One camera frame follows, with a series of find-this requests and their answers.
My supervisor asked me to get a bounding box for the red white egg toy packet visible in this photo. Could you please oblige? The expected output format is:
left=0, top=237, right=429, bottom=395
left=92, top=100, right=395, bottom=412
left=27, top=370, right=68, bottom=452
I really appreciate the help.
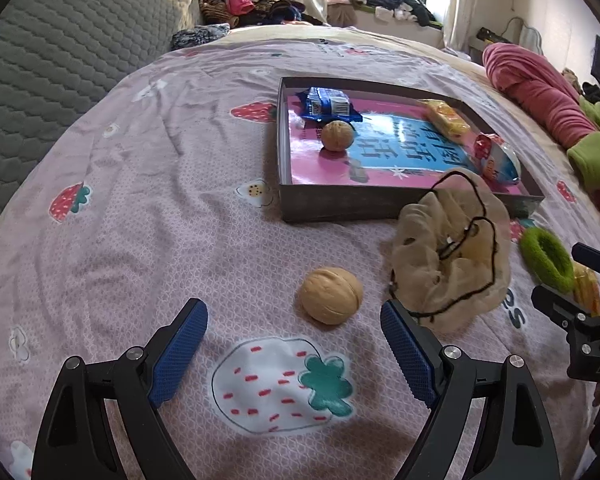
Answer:
left=474, top=133, right=521, bottom=185

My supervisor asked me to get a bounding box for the grey quilted headboard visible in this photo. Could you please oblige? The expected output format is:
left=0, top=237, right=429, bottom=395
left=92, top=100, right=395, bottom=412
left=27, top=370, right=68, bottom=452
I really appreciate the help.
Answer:
left=0, top=0, right=201, bottom=215

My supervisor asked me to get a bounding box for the green fleece cloth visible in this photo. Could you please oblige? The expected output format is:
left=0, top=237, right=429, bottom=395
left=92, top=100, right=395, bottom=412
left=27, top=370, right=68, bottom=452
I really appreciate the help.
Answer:
left=567, top=96, right=600, bottom=192

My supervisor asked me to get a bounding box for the dark shallow box tray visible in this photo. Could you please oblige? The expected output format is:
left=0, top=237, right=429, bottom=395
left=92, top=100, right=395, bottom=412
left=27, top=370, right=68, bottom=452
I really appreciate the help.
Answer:
left=276, top=76, right=546, bottom=224

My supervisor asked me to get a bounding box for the blue cookie packet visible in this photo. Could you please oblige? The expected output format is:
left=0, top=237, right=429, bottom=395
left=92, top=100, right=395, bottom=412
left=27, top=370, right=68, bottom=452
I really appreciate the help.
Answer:
left=296, top=87, right=363, bottom=122

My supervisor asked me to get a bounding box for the green fuzzy hair ring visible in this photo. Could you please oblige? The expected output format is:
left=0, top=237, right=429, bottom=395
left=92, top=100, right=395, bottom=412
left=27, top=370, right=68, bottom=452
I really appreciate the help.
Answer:
left=518, top=226, right=577, bottom=295

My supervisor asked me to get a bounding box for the walnut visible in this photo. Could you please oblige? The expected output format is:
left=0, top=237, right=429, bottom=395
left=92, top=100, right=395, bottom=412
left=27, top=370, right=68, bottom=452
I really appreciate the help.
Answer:
left=320, top=120, right=355, bottom=152
left=299, top=266, right=364, bottom=326

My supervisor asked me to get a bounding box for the pink rolled blanket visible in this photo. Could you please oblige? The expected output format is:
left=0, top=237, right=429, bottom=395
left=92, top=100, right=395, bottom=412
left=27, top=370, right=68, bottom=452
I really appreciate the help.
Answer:
left=482, top=42, right=600, bottom=210

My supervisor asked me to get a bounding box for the white right curtain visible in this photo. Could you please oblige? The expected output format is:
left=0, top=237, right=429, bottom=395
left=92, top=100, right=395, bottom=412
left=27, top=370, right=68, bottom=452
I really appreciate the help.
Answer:
left=442, top=0, right=481, bottom=53

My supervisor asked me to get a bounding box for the large yellow rice cracker packet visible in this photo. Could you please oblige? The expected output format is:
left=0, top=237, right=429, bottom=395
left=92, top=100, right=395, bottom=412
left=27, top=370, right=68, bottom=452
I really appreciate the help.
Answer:
left=572, top=261, right=600, bottom=316

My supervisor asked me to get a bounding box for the pile of clothes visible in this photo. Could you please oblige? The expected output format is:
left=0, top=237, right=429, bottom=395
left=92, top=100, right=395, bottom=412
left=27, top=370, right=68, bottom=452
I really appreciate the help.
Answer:
left=198, top=0, right=325, bottom=29

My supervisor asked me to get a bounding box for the small yellow snack packet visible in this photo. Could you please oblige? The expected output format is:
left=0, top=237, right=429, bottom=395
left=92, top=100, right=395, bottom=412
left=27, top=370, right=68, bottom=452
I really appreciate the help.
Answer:
left=420, top=99, right=471, bottom=143

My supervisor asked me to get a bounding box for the beige mesh scrunchie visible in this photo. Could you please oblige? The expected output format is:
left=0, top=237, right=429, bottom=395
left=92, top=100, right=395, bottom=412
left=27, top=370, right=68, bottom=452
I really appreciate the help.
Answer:
left=390, top=168, right=512, bottom=334

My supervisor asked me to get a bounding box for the dark patterned cloth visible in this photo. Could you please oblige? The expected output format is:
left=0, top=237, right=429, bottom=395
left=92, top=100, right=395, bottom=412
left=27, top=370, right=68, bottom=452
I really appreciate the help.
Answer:
left=170, top=23, right=230, bottom=51

